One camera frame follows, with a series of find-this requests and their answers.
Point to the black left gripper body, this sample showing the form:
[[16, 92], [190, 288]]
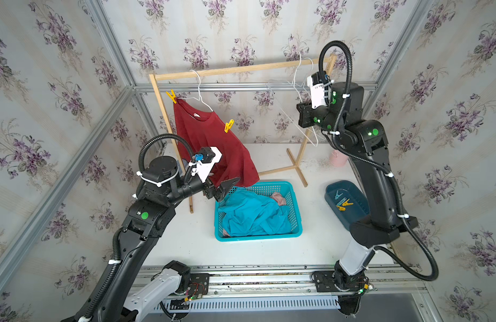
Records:
[[209, 190]]

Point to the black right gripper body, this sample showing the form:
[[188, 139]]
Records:
[[319, 116]]

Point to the white wire hanger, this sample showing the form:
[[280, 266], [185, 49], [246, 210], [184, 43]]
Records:
[[308, 93]]

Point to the turquoise t-shirt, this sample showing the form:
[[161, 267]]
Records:
[[248, 214]]

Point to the pink t-shirt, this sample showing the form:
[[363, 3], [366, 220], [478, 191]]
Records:
[[279, 199]]

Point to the dark red t-shirt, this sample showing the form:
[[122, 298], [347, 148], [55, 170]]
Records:
[[205, 129]]

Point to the light blue clothespin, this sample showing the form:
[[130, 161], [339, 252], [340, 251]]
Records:
[[339, 196], [343, 200]]

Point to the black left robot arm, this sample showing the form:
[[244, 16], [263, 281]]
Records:
[[161, 189]]

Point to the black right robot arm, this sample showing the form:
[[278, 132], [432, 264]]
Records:
[[336, 108]]

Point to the teal plastic laundry basket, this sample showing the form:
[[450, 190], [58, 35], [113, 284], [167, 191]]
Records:
[[267, 189]]

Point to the pink metal pen bucket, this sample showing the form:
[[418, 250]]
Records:
[[338, 159]]

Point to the wooden clothes rack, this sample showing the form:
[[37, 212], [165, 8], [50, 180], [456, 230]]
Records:
[[251, 106]]

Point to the dark teal plastic tub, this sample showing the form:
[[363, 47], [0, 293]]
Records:
[[359, 209]]

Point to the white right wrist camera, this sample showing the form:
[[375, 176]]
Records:
[[319, 90]]

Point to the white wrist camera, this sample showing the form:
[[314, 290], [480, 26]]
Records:
[[319, 90], [201, 164]]

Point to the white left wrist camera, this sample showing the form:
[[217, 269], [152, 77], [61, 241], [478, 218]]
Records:
[[201, 164]]

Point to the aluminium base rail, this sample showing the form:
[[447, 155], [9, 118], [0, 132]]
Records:
[[282, 288]]

